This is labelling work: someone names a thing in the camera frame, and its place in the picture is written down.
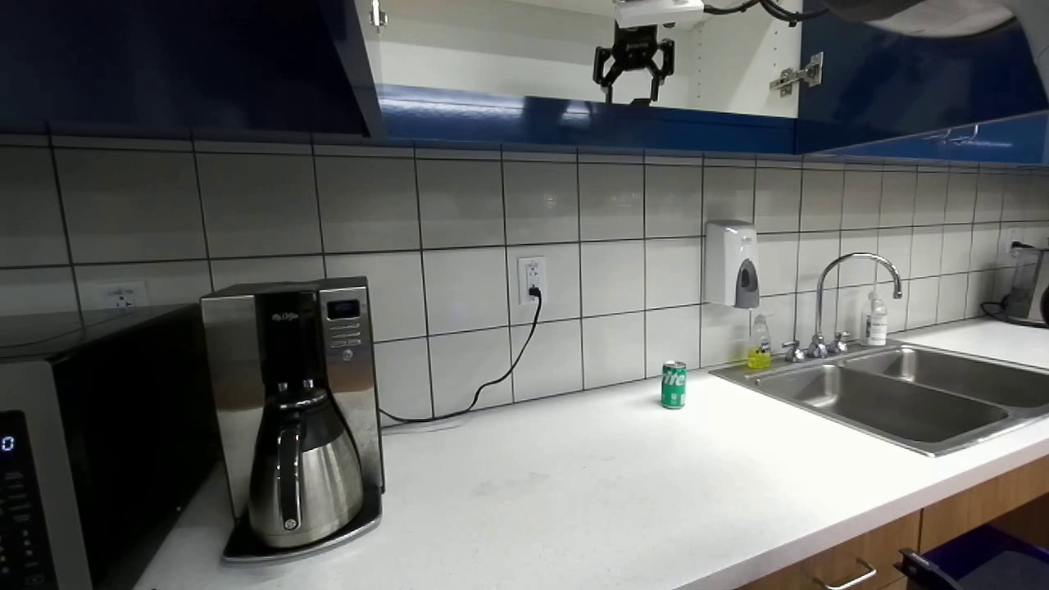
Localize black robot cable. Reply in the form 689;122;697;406
701;0;810;27

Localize black power cord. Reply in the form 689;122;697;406
375;285;548;429

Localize stainless steel coffee maker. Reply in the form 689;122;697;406
197;274;386;567

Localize white wall soap dispenser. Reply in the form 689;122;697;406
701;220;768;313

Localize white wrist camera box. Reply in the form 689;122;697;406
608;0;707;31

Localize yellow dish soap bottle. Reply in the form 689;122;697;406
742;307;778;374

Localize stainless steel double sink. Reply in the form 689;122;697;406
715;341;1049;457

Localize black countertop appliance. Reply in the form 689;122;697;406
980;238;1049;332

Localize dark blue bin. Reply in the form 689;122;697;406
893;521;1049;590

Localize metal drawer handle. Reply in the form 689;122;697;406
813;556;882;590

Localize black and silver microwave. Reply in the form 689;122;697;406
0;306;224;590

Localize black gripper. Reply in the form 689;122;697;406
589;23;677;112

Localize small white pump bottle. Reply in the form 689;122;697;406
863;285;893;351

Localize wooden lower cabinet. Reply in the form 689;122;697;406
738;456;1049;590

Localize blue cabinet door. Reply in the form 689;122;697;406
0;0;386;143
793;11;1049;170

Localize chrome kitchen faucet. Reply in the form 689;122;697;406
783;250;909;363

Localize stainless steel coffee carafe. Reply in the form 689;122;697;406
242;381;370;554

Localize white wall outlet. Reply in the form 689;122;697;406
101;278;146;313
513;254;555;306

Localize green soda can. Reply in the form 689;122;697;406
657;357;692;413

